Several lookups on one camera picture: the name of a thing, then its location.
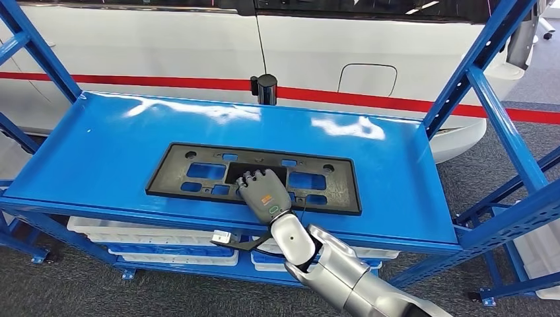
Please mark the black plastic frame part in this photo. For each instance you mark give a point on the black plastic frame part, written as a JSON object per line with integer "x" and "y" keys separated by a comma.
{"x": 175, "y": 175}

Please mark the white vehicle body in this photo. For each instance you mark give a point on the white vehicle body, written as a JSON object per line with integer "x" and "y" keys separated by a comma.
{"x": 131, "y": 43}

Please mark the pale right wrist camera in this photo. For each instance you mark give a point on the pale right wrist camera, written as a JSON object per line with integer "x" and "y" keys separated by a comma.
{"x": 222, "y": 237}

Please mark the white chair base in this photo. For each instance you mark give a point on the white chair base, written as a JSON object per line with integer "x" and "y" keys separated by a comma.
{"x": 547, "y": 33}

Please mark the red barrier belt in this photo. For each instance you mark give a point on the red barrier belt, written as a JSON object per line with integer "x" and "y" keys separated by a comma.
{"x": 393, "y": 103}
{"x": 153, "y": 82}

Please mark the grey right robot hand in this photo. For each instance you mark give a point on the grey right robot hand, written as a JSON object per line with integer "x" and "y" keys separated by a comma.
{"x": 264, "y": 197}

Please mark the blue metal shelf rack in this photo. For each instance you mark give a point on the blue metal shelf rack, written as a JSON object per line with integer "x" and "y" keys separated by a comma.
{"x": 516, "y": 218}
{"x": 109, "y": 144}

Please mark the black stanchion post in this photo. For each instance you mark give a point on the black stanchion post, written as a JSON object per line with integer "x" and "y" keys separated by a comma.
{"x": 267, "y": 89}

